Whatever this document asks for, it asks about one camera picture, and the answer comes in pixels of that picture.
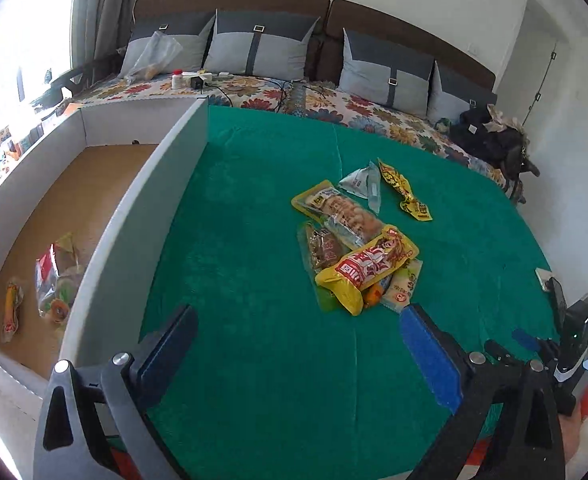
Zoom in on clear pack orange snack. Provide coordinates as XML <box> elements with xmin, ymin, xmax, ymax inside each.
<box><xmin>1</xmin><ymin>278</ymin><xmax>24</xmax><ymax>344</ymax></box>

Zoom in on far left grey pillow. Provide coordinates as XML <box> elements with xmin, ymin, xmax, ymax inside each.
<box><xmin>119</xmin><ymin>11</ymin><xmax>215</xmax><ymax>78</ymax></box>

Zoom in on white cardboard box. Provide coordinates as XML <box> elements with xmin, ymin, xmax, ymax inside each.
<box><xmin>0</xmin><ymin>98</ymin><xmax>207</xmax><ymax>444</ymax></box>

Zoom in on person's right hand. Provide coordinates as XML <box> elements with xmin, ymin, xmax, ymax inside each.
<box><xmin>559</xmin><ymin>392</ymin><xmax>588</xmax><ymax>479</ymax></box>

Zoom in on clear narrow snack pack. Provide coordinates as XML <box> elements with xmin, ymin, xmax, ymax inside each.
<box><xmin>367</xmin><ymin>162</ymin><xmax>382</xmax><ymax>214</ymax></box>

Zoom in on green bedspread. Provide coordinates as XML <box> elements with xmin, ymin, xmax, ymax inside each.
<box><xmin>141</xmin><ymin>106</ymin><xmax>556</xmax><ymax>479</ymax></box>

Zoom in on yellow tray snack pack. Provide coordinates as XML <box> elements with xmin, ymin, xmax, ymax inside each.
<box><xmin>291</xmin><ymin>180</ymin><xmax>383</xmax><ymax>249</ymax></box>

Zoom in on white triangular snack pack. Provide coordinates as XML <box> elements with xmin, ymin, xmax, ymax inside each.
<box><xmin>338</xmin><ymin>167</ymin><xmax>370</xmax><ymax>200</ymax></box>

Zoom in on white card on bed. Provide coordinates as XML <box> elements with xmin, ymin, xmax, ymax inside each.
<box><xmin>535</xmin><ymin>268</ymin><xmax>553</xmax><ymax>292</ymax></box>

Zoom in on grey curtain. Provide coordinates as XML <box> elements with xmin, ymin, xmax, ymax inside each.
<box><xmin>70</xmin><ymin>0</ymin><xmax>136</xmax><ymax>68</ymax></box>

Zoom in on grey pillow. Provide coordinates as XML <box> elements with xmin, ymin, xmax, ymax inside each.
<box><xmin>426</xmin><ymin>61</ymin><xmax>497</xmax><ymax>125</ymax></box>
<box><xmin>203</xmin><ymin>9</ymin><xmax>319</xmax><ymax>80</ymax></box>
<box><xmin>338</xmin><ymin>29</ymin><xmax>434</xmax><ymax>118</ymax></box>
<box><xmin>119</xmin><ymin>11</ymin><xmax>215</xmax><ymax>78</ymax></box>

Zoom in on yellow wrapper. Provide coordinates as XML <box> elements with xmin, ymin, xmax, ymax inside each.
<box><xmin>378</xmin><ymin>159</ymin><xmax>433</xmax><ymax>222</ymax></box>

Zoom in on large yellow red snack bag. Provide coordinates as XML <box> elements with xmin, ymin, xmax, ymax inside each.
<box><xmin>315</xmin><ymin>224</ymin><xmax>420</xmax><ymax>316</ymax></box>

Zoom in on pile of dark clothes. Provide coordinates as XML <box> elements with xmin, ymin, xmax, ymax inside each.
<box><xmin>448</xmin><ymin>104</ymin><xmax>540</xmax><ymax>181</ymax></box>

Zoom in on brown headboard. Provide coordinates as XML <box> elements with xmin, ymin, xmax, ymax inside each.
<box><xmin>134</xmin><ymin>0</ymin><xmax>496</xmax><ymax>90</ymax></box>

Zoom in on black power adapter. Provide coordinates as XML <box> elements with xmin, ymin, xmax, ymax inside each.
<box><xmin>190</xmin><ymin>76</ymin><xmax>204</xmax><ymax>90</ymax></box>

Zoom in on white bottle red cap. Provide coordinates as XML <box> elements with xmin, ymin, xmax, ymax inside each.
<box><xmin>172</xmin><ymin>70</ymin><xmax>184</xmax><ymax>90</ymax></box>

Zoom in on clear plastic bag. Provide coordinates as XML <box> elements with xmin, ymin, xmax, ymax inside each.
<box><xmin>119</xmin><ymin>32</ymin><xmax>182</xmax><ymax>84</ymax></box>

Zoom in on black chair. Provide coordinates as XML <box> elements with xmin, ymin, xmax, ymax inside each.
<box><xmin>30</xmin><ymin>51</ymin><xmax>124</xmax><ymax>110</ymax></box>

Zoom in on white pack red logo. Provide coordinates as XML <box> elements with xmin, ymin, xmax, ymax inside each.
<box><xmin>380</xmin><ymin>259</ymin><xmax>423</xmax><ymax>313</ymax></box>

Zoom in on brown snack pack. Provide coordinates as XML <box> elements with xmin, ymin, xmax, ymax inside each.
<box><xmin>297</xmin><ymin>221</ymin><xmax>348</xmax><ymax>278</ymax></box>

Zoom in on dried fruit bag red label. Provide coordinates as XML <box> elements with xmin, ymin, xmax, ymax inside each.
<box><xmin>35</xmin><ymin>233</ymin><xmax>85</xmax><ymax>325</ymax></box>

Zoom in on floral bed sheet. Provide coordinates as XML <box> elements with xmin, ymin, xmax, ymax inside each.
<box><xmin>74</xmin><ymin>76</ymin><xmax>513</xmax><ymax>192</ymax></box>

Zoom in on far right grey pillow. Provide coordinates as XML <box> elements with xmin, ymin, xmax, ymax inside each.
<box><xmin>426</xmin><ymin>61</ymin><xmax>497</xmax><ymax>125</ymax></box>

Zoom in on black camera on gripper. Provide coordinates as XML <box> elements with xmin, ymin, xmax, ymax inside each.
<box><xmin>553</xmin><ymin>300</ymin><xmax>588</xmax><ymax>384</ymax></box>

